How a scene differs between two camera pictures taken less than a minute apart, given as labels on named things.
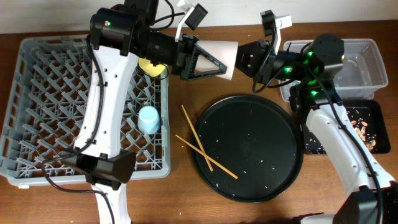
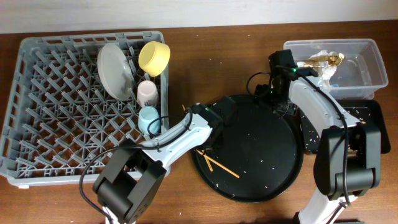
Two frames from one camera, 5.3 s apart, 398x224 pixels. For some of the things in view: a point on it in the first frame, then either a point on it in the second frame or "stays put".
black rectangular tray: [367, 117] stays put
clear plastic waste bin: [362, 74] stays put
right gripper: [260, 50] to [263, 89]
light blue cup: [148, 119] stays put
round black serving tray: [254, 138] stays put
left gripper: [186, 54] to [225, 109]
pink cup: [225, 52] to [147, 94]
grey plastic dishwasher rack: [44, 108] stays put
